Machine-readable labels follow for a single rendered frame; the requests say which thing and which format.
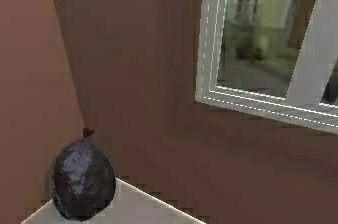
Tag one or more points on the black garbage bag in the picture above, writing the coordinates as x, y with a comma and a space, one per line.
82, 178

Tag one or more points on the white framed window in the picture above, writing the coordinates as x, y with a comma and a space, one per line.
277, 60

